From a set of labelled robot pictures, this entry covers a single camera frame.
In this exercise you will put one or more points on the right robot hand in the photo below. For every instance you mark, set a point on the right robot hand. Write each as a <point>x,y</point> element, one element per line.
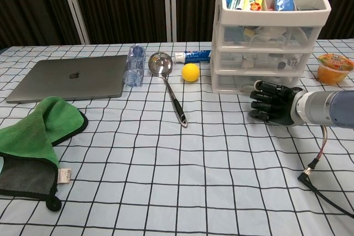
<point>279,103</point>

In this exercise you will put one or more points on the clear plastic drawer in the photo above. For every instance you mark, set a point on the clear plastic drawer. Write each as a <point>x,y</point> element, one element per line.
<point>235,84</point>
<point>298,35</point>
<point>229,59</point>

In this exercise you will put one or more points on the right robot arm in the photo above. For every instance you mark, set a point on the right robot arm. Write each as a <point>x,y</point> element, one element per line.
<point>326,109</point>

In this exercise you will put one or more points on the white drawer organizer box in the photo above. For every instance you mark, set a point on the white drawer organizer box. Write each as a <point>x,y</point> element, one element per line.
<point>271,16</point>

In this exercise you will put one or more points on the white dice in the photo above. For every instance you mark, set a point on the white dice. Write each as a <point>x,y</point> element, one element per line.
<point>293,62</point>

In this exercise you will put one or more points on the orange fruit jelly cup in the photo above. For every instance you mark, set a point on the orange fruit jelly cup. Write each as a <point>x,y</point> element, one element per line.
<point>333,68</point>

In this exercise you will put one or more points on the yellow ball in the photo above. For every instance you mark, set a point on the yellow ball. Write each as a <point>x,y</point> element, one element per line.
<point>190,73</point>

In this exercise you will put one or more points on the blue white toothpaste tube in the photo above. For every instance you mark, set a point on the blue white toothpaste tube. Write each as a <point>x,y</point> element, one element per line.
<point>196,55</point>

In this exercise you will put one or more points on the blue plastic packet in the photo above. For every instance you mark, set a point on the blue plastic packet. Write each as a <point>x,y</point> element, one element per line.
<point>284,2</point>

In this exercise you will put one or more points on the yellow snack packet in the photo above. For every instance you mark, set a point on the yellow snack packet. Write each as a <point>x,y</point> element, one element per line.
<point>255,4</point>

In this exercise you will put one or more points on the checkered blue tablecloth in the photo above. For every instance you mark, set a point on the checkered blue tablecloth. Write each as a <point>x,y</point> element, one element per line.
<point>166,178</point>

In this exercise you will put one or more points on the clear water bottle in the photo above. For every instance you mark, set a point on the clear water bottle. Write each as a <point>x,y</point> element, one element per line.
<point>135,64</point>

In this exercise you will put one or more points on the black folding screen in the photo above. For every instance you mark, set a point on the black folding screen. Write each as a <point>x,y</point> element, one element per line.
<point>116,4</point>

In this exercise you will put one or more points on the grey laptop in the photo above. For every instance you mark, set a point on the grey laptop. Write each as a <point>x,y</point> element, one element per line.
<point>72,78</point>

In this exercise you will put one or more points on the green grey cloth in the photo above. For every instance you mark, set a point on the green grey cloth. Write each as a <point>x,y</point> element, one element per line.
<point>30,131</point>

